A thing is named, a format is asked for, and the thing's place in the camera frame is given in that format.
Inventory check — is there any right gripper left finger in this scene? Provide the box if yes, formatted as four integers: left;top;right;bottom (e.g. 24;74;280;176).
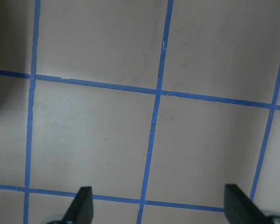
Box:
61;186;94;224

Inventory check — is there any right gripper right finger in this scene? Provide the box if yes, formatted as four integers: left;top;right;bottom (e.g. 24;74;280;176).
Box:
224;184;276;224

